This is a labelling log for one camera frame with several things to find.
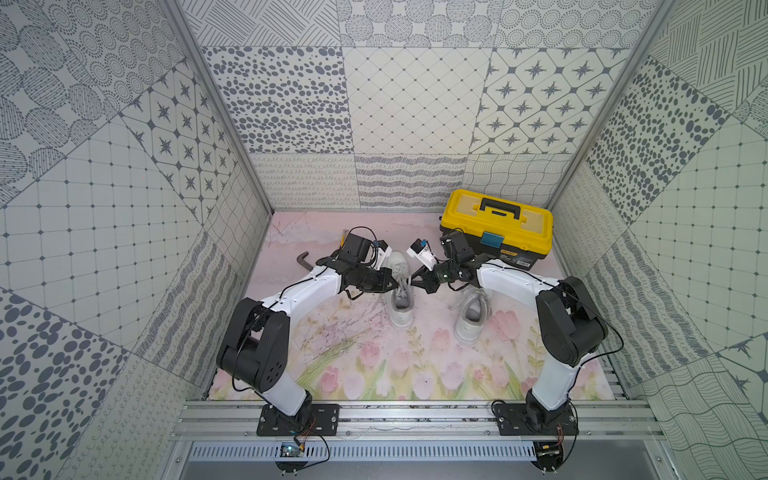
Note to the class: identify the pink floral table mat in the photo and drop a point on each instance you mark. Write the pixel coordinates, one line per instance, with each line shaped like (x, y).
(350, 350)

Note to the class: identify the white sneaker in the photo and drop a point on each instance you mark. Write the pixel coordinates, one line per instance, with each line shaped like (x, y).
(400, 301)
(473, 312)

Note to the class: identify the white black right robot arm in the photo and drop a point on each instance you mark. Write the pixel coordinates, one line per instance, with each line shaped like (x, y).
(570, 325)

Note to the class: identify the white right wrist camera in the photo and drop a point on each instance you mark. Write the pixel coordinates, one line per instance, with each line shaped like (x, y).
(421, 251)

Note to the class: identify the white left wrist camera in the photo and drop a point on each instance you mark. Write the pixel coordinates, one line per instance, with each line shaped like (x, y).
(382, 252)

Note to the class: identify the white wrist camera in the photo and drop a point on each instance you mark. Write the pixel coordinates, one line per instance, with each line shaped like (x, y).
(421, 251)
(382, 252)

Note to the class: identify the dark metal hex key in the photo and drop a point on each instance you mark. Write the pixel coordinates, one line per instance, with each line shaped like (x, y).
(302, 261)

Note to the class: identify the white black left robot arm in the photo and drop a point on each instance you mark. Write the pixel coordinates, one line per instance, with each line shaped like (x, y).
(255, 346)

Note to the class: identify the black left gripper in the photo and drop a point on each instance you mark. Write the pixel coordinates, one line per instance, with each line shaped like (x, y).
(379, 279)

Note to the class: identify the yellow black plastic toolbox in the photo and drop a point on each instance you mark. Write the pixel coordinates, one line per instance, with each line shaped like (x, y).
(518, 234)

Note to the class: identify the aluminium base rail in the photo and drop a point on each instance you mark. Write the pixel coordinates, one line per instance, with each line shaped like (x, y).
(447, 431)

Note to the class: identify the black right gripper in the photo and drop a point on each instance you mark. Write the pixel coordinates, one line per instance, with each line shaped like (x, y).
(427, 282)

